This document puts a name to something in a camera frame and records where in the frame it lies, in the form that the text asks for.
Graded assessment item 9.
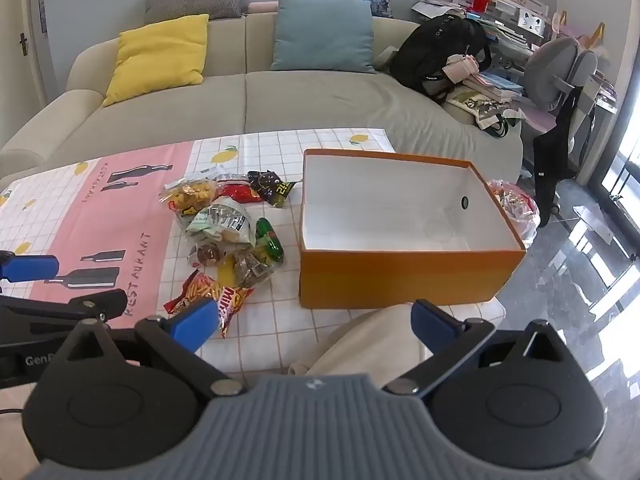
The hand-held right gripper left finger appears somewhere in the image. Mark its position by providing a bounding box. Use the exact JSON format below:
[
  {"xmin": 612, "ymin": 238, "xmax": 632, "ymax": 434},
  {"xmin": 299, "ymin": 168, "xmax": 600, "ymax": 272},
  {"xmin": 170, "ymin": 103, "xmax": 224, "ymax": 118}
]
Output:
[{"xmin": 47, "ymin": 300, "xmax": 248, "ymax": 397}]

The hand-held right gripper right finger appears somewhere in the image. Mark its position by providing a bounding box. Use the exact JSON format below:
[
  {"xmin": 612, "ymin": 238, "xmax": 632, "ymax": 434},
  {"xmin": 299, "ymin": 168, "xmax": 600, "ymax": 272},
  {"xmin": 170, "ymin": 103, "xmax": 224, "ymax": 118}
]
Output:
[{"xmin": 381, "ymin": 299, "xmax": 591, "ymax": 396}]

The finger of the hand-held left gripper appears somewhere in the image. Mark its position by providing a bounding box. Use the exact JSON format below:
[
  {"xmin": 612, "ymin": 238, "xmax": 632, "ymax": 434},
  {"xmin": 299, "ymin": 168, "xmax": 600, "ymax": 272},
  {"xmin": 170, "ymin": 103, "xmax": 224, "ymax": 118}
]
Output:
[
  {"xmin": 0, "ymin": 250, "xmax": 60, "ymax": 285},
  {"xmin": 0, "ymin": 287, "xmax": 128, "ymax": 333}
]

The red and yellow snack packet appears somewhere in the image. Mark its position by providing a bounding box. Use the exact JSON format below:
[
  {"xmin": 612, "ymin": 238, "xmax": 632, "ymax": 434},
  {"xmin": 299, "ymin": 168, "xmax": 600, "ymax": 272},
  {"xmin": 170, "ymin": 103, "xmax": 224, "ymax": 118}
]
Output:
[{"xmin": 164, "ymin": 270, "xmax": 255, "ymax": 339}]

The orange cardboard box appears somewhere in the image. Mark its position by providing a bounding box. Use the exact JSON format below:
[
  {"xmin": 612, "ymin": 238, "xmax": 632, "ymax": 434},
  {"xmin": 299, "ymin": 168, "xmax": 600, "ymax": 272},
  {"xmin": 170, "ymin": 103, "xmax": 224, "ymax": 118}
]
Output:
[{"xmin": 298, "ymin": 148, "xmax": 527, "ymax": 309}]

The clear candy packet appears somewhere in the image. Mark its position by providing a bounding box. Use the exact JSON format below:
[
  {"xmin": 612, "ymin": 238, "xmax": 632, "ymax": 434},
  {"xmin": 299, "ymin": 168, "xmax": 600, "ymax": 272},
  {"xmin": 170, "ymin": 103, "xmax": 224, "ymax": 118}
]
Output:
[{"xmin": 217, "ymin": 250, "xmax": 281, "ymax": 293}]

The white and green snack packet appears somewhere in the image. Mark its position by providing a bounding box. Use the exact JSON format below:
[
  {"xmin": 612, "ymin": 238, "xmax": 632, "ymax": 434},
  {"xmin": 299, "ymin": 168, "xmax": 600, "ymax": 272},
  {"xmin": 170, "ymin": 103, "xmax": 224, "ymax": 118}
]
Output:
[{"xmin": 185, "ymin": 197, "xmax": 256, "ymax": 246}]

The yellow popcorn packet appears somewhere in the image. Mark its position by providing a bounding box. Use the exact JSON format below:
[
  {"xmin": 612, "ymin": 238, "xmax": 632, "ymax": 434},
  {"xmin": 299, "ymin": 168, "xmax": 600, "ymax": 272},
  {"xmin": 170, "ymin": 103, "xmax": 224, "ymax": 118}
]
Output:
[{"xmin": 160, "ymin": 176, "xmax": 221, "ymax": 217}]

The dark brown snack packet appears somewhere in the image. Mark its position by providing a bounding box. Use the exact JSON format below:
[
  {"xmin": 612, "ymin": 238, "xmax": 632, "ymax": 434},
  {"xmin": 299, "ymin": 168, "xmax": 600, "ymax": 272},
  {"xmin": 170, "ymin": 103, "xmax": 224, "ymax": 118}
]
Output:
[{"xmin": 247, "ymin": 169, "xmax": 297, "ymax": 208}]

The plastic bag of snacks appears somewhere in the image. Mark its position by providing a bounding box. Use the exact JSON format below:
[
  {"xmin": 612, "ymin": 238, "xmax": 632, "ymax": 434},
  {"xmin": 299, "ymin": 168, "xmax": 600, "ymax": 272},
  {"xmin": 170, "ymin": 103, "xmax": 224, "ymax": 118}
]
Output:
[{"xmin": 487, "ymin": 179, "xmax": 541, "ymax": 250}]

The person's cream trouser leg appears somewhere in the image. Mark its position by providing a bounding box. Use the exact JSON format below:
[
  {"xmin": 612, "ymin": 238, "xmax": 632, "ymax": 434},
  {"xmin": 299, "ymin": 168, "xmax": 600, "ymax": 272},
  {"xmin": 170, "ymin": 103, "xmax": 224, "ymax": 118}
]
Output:
[{"xmin": 287, "ymin": 304, "xmax": 431, "ymax": 377}]

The black garment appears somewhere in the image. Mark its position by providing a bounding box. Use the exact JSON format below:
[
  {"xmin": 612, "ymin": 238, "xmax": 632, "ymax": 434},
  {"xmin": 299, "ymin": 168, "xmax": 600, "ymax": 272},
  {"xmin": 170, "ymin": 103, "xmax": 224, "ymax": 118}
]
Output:
[{"xmin": 532, "ymin": 87, "xmax": 586, "ymax": 228}]

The printed tote bag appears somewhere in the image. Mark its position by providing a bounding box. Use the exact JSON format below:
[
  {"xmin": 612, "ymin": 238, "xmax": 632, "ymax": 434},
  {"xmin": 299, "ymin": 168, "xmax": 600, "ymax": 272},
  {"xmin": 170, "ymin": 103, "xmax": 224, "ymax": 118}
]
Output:
[{"xmin": 445, "ymin": 89, "xmax": 528, "ymax": 138}]

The stack of books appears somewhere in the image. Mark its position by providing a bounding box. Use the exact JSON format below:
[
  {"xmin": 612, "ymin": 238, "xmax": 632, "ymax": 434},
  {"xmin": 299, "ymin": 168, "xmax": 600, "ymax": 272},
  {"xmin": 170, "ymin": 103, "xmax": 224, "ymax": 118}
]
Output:
[{"xmin": 462, "ymin": 71, "xmax": 523, "ymax": 103}]

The yellow pillow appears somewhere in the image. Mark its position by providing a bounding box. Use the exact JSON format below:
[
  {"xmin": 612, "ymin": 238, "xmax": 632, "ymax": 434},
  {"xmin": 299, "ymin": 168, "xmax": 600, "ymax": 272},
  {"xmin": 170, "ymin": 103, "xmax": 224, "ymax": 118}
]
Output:
[{"xmin": 101, "ymin": 13, "xmax": 210, "ymax": 108}]

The beige sofa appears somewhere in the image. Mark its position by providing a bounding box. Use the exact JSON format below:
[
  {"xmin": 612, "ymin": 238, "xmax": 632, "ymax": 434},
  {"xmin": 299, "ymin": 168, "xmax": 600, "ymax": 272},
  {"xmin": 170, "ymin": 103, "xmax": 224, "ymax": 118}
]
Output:
[{"xmin": 0, "ymin": 10, "xmax": 525, "ymax": 196}]

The pale pink pouch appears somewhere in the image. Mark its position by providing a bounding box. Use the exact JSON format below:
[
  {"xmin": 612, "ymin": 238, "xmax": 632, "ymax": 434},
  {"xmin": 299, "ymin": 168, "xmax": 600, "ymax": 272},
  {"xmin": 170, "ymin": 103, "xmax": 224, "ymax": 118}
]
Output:
[{"xmin": 442, "ymin": 55, "xmax": 481, "ymax": 83}]

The black backpack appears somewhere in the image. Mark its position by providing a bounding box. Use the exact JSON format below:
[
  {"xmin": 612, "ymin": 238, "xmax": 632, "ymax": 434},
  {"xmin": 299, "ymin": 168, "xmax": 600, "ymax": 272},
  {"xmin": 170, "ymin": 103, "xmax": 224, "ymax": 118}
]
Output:
[{"xmin": 389, "ymin": 14, "xmax": 493, "ymax": 106}]

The grey desk chair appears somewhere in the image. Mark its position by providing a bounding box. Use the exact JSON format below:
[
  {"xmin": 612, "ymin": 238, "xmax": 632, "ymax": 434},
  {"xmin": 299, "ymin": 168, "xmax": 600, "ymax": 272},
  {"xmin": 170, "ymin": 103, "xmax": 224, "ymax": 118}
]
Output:
[{"xmin": 520, "ymin": 36, "xmax": 613, "ymax": 221}]

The light blue pillow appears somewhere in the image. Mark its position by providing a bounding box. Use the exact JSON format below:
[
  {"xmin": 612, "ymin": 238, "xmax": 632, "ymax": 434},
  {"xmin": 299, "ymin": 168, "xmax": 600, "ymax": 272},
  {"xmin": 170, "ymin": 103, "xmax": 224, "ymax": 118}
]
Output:
[{"xmin": 270, "ymin": 0, "xmax": 377, "ymax": 75}]

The grey pillow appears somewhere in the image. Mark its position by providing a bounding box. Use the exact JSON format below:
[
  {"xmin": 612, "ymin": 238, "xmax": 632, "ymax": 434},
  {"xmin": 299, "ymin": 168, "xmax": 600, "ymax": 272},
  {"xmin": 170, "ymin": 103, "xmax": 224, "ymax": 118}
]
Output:
[{"xmin": 144, "ymin": 0, "xmax": 245, "ymax": 25}]

